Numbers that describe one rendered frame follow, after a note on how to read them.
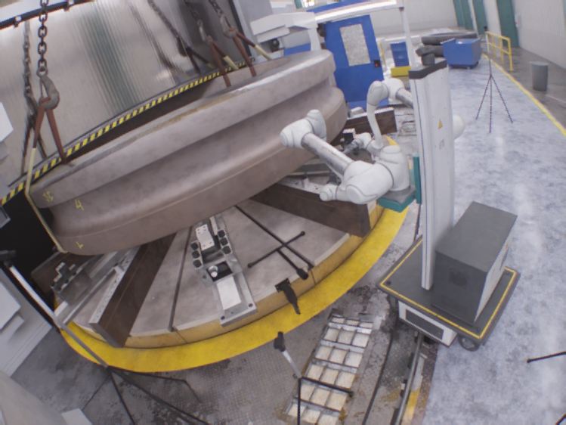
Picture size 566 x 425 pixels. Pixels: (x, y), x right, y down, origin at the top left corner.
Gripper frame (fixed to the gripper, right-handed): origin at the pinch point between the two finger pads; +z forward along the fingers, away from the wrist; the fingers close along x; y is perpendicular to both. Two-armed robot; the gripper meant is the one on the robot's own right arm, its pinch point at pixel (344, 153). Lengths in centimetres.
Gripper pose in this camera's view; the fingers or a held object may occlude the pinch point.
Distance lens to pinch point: 252.1
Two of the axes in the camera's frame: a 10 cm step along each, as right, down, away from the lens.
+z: -7.0, 5.4, -4.6
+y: -2.9, -8.1, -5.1
